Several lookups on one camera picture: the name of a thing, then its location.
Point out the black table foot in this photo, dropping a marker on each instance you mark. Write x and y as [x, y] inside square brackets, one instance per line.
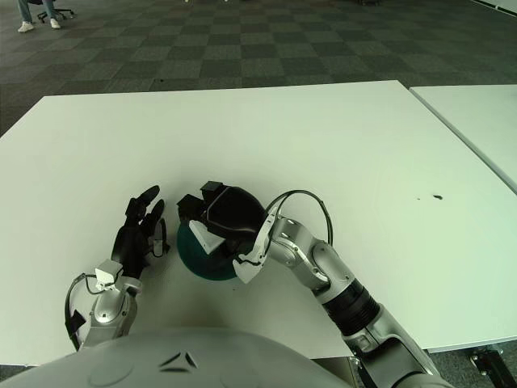
[486, 359]

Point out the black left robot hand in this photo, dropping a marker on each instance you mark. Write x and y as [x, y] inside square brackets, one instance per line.
[129, 242]

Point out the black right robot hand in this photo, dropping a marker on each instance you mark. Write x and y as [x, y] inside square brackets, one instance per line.
[234, 214]

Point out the white charger block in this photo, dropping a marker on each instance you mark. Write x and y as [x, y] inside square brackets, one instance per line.
[206, 240]

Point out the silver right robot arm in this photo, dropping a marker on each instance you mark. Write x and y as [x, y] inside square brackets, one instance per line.
[323, 266]

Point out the grey robot torso shell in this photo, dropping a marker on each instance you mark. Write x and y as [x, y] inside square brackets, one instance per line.
[161, 359]

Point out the black office chair base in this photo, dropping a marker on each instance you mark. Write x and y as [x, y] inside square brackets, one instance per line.
[60, 14]

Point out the teal round plate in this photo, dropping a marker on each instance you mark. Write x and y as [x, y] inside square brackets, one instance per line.
[202, 264]

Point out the seated person in jeans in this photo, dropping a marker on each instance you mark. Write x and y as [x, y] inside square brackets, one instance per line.
[25, 16]

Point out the white table with grey edge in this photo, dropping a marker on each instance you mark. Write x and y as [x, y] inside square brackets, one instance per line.
[480, 121]

